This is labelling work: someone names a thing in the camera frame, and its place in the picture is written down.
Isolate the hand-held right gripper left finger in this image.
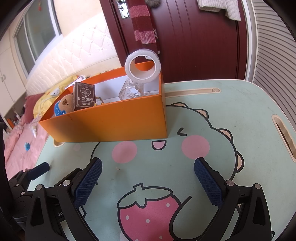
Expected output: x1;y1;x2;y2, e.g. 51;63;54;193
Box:
25;157;103;241

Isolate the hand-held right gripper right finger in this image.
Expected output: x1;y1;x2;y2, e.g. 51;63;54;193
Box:
194;157;272;241

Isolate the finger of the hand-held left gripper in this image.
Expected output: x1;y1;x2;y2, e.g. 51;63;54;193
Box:
8;162;50;193

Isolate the orange cardboard box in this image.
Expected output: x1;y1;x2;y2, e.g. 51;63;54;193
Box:
39;61;168;143

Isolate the brown bear plush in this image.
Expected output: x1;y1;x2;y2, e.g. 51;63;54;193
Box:
54;94;75;116

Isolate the brown card box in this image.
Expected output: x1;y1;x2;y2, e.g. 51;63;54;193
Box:
73;82;96;109

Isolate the clear plastic bottle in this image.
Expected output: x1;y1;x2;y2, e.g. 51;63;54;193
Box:
119;77;151;100

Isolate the white tape roll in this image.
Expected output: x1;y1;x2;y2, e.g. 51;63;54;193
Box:
125;49;161;85

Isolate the cartoon printed green desktop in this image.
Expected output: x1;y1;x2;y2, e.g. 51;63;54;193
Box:
25;80;296;241

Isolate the pink blanket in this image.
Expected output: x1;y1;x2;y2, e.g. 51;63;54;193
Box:
3;116;50;181

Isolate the red pillow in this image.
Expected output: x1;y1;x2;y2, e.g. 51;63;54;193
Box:
22;94;44;124

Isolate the yellow pillow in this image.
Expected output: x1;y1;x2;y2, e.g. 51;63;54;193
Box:
33;75;81;118

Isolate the white cabinet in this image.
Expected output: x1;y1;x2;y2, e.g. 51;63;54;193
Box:
0;35;27;116

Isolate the cream tufted headboard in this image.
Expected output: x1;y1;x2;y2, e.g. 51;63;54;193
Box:
24;17;129;95

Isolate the dark red door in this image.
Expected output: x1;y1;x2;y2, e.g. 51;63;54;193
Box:
99;0;249;81

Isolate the window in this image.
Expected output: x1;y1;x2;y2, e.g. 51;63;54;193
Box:
13;0;63;75

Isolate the white slatted shutter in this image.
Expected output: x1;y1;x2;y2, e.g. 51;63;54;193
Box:
240;0;296;130

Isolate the red white striped scarf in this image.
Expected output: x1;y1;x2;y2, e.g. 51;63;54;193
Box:
128;0;160;55

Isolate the white towel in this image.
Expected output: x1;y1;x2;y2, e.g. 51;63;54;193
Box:
196;0;242;21

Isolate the white charger with cable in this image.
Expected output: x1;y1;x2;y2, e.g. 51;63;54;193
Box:
31;97;50;138

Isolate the silver door handle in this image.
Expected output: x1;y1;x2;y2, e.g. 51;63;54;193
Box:
117;0;131;20

